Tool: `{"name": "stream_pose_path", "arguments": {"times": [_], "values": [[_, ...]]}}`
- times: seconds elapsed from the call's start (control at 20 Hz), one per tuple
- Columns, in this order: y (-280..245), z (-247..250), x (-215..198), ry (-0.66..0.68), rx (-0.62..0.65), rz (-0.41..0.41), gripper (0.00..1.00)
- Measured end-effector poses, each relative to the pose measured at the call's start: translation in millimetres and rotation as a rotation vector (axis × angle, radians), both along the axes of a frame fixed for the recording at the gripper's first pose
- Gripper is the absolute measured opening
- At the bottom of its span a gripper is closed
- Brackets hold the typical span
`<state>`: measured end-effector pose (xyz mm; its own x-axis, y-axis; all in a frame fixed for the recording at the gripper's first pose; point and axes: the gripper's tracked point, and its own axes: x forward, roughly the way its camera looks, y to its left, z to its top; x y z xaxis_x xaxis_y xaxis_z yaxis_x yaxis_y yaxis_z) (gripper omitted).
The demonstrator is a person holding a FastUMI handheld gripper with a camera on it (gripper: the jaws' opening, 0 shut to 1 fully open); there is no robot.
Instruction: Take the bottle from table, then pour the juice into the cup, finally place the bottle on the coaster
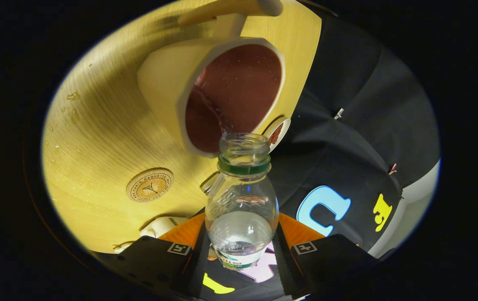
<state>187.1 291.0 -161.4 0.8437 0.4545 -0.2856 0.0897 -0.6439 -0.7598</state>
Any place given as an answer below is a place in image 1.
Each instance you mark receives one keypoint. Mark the white toaster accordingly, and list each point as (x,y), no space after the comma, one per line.
(163,225)

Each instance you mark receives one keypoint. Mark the beige cup with red inside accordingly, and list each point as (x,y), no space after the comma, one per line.
(163,79)

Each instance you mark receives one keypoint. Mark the wooden table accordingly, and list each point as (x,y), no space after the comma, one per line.
(105,138)

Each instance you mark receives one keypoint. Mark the pink clothes peg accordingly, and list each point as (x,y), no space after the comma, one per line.
(392,169)

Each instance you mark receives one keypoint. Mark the round cork coaster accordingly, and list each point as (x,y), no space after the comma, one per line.
(149,186)

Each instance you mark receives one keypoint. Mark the black backdrop cloth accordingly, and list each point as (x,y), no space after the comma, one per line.
(368,104)

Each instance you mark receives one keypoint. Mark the small white plate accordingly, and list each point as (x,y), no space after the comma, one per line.
(284,127)

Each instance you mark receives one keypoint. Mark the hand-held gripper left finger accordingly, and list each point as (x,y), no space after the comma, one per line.
(200,261)

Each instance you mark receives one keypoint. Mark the clear plastic juice bottle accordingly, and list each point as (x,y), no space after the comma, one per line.
(241,200)

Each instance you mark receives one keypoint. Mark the red sausage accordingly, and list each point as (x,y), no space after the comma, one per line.
(276,134)

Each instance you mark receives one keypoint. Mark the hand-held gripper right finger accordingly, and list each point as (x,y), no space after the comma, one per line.
(282,263)

